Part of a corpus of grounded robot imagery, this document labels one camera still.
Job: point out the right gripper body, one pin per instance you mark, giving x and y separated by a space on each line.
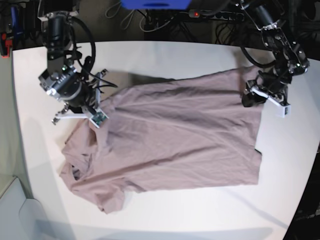
86 101

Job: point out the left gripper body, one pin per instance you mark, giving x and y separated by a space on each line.
274 85

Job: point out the mauve t-shirt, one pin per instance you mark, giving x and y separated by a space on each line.
173 135

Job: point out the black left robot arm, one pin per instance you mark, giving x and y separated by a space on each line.
289 58

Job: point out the black power strip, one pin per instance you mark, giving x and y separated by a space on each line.
221 15

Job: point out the red and black clamp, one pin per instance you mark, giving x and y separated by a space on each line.
7 38

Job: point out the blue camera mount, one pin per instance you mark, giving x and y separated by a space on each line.
155 4

